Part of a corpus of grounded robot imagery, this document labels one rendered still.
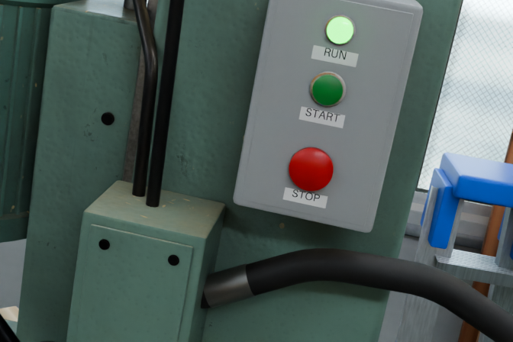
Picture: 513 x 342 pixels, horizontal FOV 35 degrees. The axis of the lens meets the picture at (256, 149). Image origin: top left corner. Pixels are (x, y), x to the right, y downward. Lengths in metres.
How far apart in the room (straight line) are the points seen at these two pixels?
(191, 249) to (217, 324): 0.13
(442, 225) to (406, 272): 0.90
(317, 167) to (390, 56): 0.09
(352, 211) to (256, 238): 0.11
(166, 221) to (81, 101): 0.16
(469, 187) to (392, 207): 0.84
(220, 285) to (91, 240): 0.10
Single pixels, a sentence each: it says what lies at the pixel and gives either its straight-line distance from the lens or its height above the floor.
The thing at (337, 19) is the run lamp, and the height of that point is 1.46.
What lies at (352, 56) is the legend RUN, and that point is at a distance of 0.53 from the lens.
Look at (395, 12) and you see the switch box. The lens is 0.53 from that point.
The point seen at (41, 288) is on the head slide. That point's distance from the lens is 0.75.
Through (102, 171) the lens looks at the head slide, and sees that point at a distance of 0.69.
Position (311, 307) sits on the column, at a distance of 0.65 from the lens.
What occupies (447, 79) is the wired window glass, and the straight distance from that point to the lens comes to 2.20.
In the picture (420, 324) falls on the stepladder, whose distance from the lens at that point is 1.57.
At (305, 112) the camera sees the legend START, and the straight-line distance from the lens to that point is 0.54.
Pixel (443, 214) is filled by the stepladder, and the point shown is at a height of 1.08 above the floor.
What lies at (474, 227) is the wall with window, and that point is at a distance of 2.24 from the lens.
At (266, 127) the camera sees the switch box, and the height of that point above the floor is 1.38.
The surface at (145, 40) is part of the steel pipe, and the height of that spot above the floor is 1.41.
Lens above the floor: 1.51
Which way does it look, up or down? 15 degrees down
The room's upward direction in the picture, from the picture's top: 11 degrees clockwise
